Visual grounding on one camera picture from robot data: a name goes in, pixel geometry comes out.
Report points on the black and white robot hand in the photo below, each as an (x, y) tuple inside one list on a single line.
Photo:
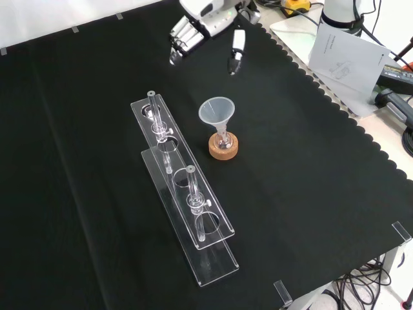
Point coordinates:
[(209, 16)]

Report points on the translucent plastic funnel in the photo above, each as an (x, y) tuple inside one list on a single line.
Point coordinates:
[(216, 113)]

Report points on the clear acrylic funnel stand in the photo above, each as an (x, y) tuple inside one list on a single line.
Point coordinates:
[(190, 193)]

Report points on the pale board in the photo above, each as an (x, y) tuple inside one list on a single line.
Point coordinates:
[(290, 29)]

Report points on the yellow stop button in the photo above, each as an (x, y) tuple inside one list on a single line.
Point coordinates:
[(295, 4)]

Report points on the grey tape strip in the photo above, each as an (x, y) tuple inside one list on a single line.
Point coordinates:
[(119, 15), (3, 51), (75, 29)]

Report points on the clear round-bottom flask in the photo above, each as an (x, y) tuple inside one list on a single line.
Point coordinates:
[(222, 141)]

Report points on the white paper booklet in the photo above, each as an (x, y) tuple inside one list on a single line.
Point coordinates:
[(348, 58)]

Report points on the black bench cloth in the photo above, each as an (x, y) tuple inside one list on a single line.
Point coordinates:
[(290, 161)]

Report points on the black power adapter yellow label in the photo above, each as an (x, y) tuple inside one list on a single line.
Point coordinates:
[(397, 76)]

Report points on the black tripod leg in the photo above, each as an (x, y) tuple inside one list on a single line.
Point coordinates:
[(405, 50)]

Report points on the clear acrylic cloth clip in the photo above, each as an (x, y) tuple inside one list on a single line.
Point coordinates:
[(282, 292), (401, 231)]

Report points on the white bench leg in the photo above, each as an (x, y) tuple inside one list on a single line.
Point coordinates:
[(392, 264)]

